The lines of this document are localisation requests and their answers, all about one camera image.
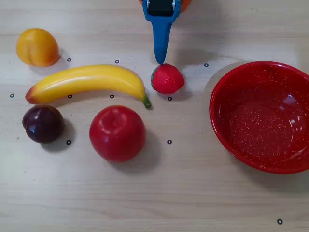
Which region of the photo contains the blue gripper black motor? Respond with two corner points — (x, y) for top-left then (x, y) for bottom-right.
(142, 0), (182, 65)

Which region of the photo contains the yellow orange toy peach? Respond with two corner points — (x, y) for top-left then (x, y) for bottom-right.
(16, 28), (60, 68)

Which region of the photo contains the orange robot arm base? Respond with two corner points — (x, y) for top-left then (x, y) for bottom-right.
(139, 0), (194, 12)

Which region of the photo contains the red speckled enamel bowl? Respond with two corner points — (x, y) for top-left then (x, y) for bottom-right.
(209, 61), (309, 174)

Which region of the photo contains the red toy strawberry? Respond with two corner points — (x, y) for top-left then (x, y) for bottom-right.
(150, 63), (185, 95)

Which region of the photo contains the yellow toy banana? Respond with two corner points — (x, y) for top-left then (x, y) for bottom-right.
(25, 64), (152, 109)

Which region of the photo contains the red toy apple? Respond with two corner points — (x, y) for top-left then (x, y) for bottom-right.
(89, 105), (147, 163)

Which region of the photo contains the dark purple toy plum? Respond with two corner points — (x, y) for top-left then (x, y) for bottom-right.
(22, 104), (65, 144)

